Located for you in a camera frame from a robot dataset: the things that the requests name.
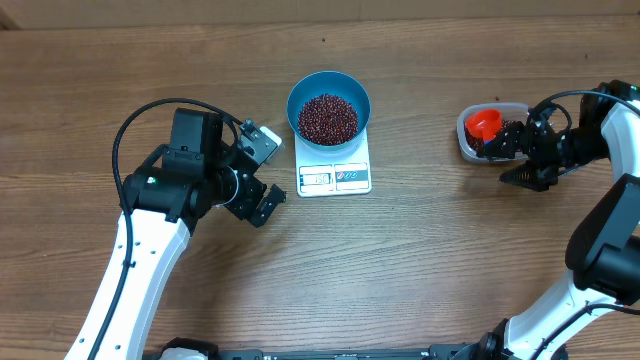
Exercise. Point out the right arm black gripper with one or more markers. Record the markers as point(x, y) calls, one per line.
point(533, 135)

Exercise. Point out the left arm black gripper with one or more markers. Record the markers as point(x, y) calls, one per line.
point(254, 190)

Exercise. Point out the orange measuring scoop blue handle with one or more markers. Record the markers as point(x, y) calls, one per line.
point(485, 124)

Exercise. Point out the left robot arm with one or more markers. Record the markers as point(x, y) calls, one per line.
point(209, 162)

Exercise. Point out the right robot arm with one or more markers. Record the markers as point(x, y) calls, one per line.
point(602, 256)

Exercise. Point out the white digital kitchen scale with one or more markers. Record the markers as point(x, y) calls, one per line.
point(338, 172)

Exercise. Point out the red beans in bowl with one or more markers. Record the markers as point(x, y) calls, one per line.
point(328, 120)

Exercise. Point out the blue metal bowl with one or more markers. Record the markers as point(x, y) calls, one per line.
point(334, 83)

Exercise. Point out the red beans in container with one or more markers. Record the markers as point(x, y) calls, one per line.
point(477, 143)

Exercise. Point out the clear plastic bean container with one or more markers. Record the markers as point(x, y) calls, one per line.
point(509, 110)

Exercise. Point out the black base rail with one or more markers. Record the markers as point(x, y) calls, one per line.
point(345, 354)

